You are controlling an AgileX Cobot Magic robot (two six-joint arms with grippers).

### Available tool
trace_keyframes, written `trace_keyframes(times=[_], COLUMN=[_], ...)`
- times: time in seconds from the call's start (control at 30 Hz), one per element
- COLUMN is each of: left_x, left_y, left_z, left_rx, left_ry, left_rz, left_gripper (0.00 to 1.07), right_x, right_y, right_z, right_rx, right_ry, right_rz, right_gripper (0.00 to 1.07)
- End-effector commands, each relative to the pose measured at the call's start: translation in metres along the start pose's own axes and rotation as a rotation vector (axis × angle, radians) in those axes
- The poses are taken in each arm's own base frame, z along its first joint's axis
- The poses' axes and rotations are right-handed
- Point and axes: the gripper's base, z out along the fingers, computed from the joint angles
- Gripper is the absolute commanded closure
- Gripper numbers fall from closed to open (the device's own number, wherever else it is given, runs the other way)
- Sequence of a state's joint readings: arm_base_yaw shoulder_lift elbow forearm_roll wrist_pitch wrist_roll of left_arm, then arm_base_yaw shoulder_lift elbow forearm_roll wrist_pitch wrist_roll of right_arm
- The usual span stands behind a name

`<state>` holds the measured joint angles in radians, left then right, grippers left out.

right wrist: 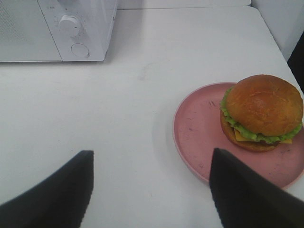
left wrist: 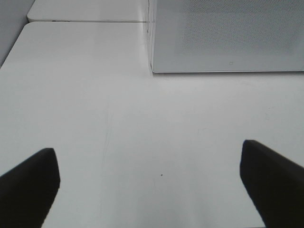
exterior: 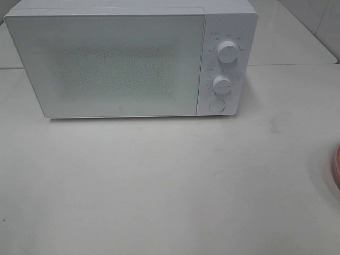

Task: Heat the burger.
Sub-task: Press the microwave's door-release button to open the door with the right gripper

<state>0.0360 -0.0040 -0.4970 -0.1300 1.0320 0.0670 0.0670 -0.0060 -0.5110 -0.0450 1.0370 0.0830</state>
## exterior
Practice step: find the white round door button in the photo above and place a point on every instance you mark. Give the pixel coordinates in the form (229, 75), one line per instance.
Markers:
(217, 106)

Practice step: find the white microwave door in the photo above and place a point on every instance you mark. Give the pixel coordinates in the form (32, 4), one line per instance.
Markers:
(85, 66)

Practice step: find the white round knob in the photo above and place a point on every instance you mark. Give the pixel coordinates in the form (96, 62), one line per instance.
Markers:
(227, 51)
(221, 85)

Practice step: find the lower white round knob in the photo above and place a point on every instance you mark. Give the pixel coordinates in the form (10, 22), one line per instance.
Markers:
(221, 85)

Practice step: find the white microwave oven body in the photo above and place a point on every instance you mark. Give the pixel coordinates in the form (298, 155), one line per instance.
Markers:
(235, 20)

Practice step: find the upper white round knob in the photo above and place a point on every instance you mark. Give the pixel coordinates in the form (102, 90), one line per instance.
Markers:
(227, 51)

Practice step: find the pink round plate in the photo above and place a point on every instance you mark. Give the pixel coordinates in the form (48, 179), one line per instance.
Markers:
(336, 167)

